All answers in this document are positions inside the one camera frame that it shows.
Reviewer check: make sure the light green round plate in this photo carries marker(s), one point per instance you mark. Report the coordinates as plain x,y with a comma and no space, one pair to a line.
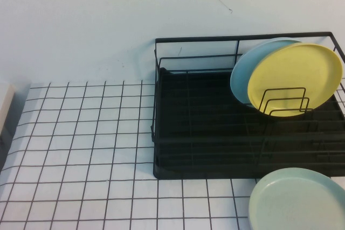
296,203

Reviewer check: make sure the light blue round plate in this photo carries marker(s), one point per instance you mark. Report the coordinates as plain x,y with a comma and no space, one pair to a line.
245,73

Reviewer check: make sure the yellow round plate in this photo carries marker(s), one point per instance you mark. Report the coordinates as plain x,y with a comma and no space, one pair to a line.
296,68

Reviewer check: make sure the black drip tray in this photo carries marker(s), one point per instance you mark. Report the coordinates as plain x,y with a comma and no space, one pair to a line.
205,100

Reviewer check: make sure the white black-grid tablecloth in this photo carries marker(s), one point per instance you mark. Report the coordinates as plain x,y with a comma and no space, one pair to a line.
81,133

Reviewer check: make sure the beige block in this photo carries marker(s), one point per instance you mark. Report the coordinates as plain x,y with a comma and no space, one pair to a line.
5,103

